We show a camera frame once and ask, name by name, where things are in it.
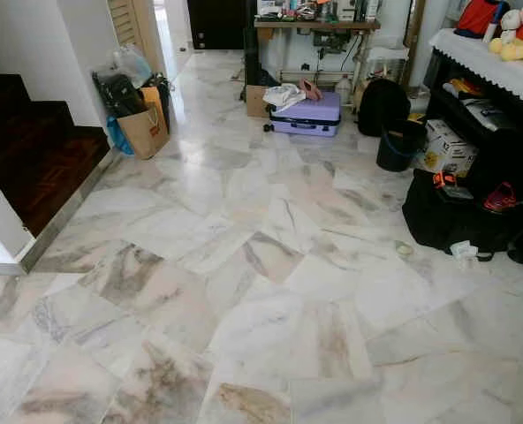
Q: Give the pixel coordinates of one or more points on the blue plastic bag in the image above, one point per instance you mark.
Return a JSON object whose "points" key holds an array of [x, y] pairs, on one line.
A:
{"points": [[118, 139]]}

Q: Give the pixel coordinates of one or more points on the brown paper bag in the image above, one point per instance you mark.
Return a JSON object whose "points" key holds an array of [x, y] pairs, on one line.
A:
{"points": [[145, 131]]}

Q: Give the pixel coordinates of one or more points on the white plush toy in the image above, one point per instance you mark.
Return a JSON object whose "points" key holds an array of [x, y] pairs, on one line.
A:
{"points": [[511, 22]]}

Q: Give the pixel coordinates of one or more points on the brown cardboard box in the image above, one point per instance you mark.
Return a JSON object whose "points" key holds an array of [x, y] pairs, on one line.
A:
{"points": [[254, 102]]}

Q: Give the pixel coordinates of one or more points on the wooden louvre door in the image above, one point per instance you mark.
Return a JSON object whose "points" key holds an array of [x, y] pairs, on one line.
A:
{"points": [[127, 25]]}

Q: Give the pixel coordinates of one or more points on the dark wooden staircase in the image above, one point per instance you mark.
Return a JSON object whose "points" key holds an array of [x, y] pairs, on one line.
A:
{"points": [[32, 150]]}

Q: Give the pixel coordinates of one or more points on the purple suitcase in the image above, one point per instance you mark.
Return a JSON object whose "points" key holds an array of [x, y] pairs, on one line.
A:
{"points": [[307, 117]]}

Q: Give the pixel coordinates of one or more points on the red bag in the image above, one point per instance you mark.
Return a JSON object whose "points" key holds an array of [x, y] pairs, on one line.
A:
{"points": [[478, 16]]}

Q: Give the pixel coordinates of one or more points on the black bucket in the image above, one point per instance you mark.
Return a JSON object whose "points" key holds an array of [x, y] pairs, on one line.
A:
{"points": [[400, 147]]}

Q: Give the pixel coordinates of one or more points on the wood framed mirror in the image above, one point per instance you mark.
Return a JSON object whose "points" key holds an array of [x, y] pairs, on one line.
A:
{"points": [[412, 31]]}

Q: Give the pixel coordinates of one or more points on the white crumpled cloth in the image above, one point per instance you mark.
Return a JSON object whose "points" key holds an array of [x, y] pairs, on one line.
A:
{"points": [[284, 95]]}

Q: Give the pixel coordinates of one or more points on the orange black tool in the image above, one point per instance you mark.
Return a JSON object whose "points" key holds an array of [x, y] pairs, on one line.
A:
{"points": [[444, 179]]}

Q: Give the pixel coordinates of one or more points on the red black shoe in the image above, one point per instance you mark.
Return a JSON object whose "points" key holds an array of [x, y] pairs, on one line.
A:
{"points": [[500, 199]]}

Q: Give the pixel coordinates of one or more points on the crumpled white tissue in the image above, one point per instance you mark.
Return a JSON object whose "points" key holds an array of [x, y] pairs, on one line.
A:
{"points": [[464, 254]]}

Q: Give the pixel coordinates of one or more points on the black duffel bag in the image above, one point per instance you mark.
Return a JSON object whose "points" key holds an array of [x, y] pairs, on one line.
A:
{"points": [[447, 221]]}

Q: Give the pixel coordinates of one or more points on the yellow plush toy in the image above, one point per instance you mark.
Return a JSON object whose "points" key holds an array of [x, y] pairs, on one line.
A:
{"points": [[518, 49]]}

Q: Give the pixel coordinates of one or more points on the dark wooden door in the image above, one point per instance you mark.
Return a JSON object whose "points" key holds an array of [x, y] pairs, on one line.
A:
{"points": [[216, 22]]}

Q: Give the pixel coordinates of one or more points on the black fabric bag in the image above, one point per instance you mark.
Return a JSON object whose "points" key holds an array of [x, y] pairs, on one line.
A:
{"points": [[117, 93]]}

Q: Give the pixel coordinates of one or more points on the black backpack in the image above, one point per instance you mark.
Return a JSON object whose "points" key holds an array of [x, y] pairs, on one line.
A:
{"points": [[382, 106]]}

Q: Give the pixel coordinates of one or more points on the pink handbag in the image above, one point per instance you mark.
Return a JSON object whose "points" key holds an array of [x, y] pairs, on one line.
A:
{"points": [[310, 89]]}

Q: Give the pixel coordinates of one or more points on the clear plastic bag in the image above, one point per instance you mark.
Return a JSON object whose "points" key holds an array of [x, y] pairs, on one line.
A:
{"points": [[133, 64]]}

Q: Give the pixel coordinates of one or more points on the wooden console table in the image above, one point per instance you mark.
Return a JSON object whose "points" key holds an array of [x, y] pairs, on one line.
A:
{"points": [[314, 26]]}

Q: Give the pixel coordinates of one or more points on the small round lid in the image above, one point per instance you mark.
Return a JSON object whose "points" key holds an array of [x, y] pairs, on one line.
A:
{"points": [[404, 250]]}

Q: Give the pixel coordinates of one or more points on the white lace cloth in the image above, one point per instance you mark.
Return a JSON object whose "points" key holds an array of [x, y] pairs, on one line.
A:
{"points": [[500, 71]]}

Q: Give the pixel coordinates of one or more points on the white cardboard box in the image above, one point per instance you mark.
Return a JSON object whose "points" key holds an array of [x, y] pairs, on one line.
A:
{"points": [[447, 150]]}

